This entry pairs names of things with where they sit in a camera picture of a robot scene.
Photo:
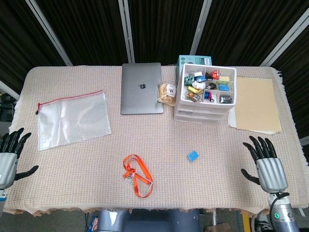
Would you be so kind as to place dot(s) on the left black-fingered grey robot hand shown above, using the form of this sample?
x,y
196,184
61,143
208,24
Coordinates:
x,y
8,166

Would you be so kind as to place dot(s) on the clear metal-framed badge holder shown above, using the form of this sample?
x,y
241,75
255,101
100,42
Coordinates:
x,y
150,186

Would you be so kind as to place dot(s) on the black clip item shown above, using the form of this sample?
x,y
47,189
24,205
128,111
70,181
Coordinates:
x,y
225,99

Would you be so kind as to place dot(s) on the black keys bundle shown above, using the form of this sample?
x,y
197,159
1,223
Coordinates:
x,y
211,85

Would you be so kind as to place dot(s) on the red packet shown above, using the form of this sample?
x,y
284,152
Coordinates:
x,y
214,74

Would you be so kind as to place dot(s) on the yellow small item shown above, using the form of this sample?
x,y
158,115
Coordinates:
x,y
193,90

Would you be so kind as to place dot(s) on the clear bag of snacks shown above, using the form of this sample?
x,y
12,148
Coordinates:
x,y
166,95

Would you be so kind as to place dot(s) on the blue-grey robot torso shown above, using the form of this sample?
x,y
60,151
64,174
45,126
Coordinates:
x,y
149,221

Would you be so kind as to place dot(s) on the blue and pink cylinders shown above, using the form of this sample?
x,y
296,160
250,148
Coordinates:
x,y
207,95

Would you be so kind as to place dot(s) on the small blue block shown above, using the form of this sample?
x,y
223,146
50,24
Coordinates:
x,y
192,156

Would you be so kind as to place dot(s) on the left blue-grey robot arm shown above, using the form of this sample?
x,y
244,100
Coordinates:
x,y
2,200

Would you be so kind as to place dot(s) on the white partition post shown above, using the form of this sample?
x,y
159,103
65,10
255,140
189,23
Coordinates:
x,y
126,31
285,41
48,31
200,26

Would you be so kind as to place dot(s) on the white crumpled bag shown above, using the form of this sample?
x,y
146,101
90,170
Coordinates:
x,y
198,85

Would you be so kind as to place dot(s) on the right black-fingered grey robot hand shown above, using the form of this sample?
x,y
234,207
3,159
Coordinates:
x,y
271,174

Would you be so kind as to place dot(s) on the clear middle drawer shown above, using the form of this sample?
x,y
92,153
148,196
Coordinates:
x,y
200,113

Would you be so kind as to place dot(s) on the tan manila folder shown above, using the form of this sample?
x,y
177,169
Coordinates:
x,y
258,106

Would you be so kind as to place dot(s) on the clear highest drawer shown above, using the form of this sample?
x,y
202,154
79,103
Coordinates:
x,y
202,107

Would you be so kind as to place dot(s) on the brown patterned item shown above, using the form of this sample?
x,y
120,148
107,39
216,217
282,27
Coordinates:
x,y
192,97

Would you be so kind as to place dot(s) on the grey closed laptop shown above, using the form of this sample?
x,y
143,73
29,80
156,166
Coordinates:
x,y
141,96

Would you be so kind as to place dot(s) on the beige woven tablecloth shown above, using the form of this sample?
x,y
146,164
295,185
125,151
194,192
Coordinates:
x,y
154,135

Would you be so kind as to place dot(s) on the clear mesh zipper pouch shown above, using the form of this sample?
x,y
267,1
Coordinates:
x,y
72,120

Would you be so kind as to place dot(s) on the teal cardboard box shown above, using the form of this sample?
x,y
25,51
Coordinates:
x,y
193,59

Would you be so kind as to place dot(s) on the clear lowest drawer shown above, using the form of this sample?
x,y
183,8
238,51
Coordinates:
x,y
198,119

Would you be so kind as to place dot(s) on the white drawer organizer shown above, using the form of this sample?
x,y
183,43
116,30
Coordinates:
x,y
202,108

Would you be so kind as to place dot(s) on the green and blue packet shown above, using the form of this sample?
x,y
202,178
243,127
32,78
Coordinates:
x,y
223,86

